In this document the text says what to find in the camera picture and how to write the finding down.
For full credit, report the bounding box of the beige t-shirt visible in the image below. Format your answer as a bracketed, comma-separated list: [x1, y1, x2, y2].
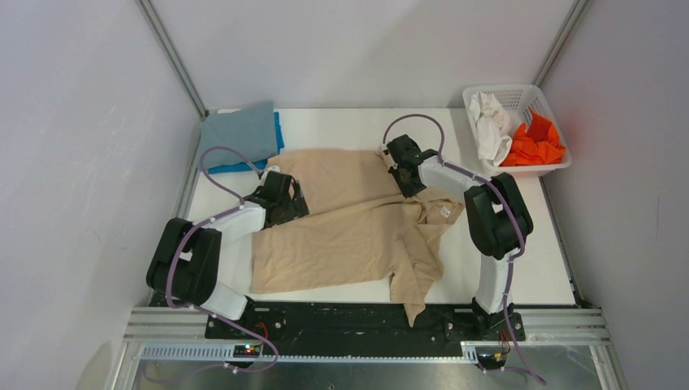
[250, 149, 464, 324]

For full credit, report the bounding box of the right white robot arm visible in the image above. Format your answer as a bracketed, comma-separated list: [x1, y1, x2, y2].
[380, 135, 534, 340]

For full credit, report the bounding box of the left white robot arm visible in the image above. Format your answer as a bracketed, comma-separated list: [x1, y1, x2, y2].
[145, 171, 310, 338]

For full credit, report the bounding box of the folded blue t-shirt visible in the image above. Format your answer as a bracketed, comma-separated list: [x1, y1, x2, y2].
[199, 106, 285, 174]

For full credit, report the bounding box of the folded grey t-shirt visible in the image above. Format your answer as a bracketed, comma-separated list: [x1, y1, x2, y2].
[197, 102, 284, 169]

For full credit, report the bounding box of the white crumpled t-shirt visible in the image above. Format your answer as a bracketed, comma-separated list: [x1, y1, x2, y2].
[468, 92, 513, 167]

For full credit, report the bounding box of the white plastic laundry basket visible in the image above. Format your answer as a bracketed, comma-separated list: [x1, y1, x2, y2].
[462, 84, 572, 176]

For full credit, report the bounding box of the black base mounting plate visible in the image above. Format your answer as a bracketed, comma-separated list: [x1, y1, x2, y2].
[205, 301, 526, 359]

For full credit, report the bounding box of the orange crumpled t-shirt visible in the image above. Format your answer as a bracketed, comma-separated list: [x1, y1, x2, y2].
[500, 108, 566, 167]

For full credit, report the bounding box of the left controller board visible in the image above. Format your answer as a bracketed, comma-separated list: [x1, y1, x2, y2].
[232, 344, 262, 359]

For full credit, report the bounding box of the controller board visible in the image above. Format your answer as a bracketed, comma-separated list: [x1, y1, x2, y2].
[475, 353, 509, 371]
[232, 344, 262, 359]

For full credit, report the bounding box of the right controller board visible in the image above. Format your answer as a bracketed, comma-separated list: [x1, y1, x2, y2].
[475, 353, 509, 371]

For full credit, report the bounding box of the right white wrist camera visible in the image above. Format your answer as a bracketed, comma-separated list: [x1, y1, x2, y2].
[379, 144, 394, 171]

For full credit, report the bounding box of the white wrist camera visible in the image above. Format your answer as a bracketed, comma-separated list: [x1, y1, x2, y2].
[379, 144, 394, 171]
[260, 165, 281, 187]

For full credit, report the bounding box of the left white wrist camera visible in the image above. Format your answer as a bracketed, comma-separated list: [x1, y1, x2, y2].
[260, 165, 281, 187]

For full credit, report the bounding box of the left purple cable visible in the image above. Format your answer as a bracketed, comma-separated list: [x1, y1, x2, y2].
[141, 146, 281, 384]

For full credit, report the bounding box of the aluminium frame rail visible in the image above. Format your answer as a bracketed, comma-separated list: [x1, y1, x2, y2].
[112, 301, 627, 389]

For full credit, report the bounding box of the left corner aluminium post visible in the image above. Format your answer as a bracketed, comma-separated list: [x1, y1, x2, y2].
[135, 0, 209, 119]

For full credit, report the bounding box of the corner aluminium post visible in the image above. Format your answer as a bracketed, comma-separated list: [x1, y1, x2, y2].
[532, 0, 593, 88]
[135, 0, 209, 119]

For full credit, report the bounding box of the right corner aluminium post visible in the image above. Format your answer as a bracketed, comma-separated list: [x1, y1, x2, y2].
[532, 0, 593, 88]

